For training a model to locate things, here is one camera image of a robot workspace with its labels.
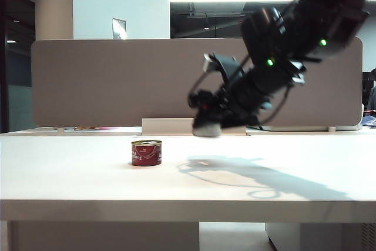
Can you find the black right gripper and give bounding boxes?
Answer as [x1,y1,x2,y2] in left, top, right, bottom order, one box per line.
[188,85,261,130]

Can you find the tomato can with white label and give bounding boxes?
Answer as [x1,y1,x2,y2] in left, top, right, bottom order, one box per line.
[192,125,221,138]

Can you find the red tomato can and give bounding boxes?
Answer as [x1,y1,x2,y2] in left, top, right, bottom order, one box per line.
[130,139,163,167]

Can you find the flat white device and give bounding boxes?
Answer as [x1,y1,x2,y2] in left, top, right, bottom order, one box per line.
[261,124,364,132]

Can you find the grey fabric desk divider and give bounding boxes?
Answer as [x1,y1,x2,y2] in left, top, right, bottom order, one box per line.
[31,36,364,129]

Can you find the colourful papers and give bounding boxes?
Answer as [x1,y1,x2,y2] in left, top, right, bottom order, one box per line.
[63,126,124,132]

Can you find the blue patterned cloth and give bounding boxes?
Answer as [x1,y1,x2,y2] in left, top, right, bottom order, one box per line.
[362,115,376,129]

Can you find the seated person in dark clothes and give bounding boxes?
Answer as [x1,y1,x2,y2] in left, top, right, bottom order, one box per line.
[361,68,376,113]

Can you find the white under-desk cabinet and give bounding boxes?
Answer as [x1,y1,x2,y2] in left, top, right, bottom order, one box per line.
[266,222,376,251]

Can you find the white desk support panel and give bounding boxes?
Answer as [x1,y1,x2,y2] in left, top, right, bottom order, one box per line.
[8,221,200,251]

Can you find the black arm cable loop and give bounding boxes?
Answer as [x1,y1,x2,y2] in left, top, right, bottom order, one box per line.
[257,83,292,126]

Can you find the framed wall poster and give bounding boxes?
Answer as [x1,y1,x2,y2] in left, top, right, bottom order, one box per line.
[112,18,127,41]

